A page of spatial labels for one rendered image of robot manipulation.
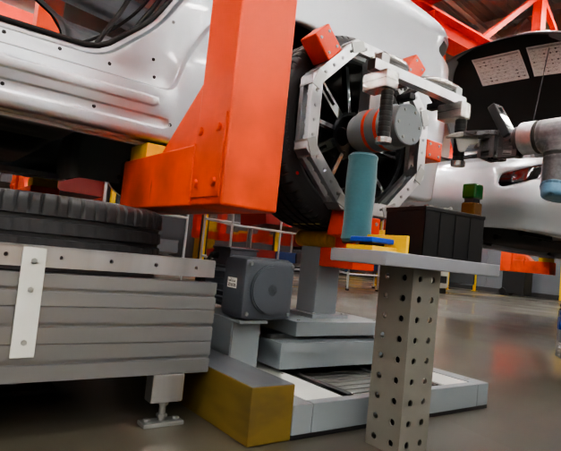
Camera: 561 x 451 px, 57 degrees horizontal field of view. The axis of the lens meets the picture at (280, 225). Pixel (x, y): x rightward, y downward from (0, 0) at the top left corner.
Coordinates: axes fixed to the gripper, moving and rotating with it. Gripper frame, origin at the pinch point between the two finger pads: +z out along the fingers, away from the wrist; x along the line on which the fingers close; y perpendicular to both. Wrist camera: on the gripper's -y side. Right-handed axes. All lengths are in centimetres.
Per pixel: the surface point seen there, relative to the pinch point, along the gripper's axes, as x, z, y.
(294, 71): -45, 29, -15
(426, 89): -16.1, 1.6, -12.2
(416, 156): 6.0, 21.4, 1.7
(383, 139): -35.6, -1.4, 7.6
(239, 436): -71, 0, 82
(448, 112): -2.5, 3.2, -8.8
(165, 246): 98, 431, 44
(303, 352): -36, 23, 69
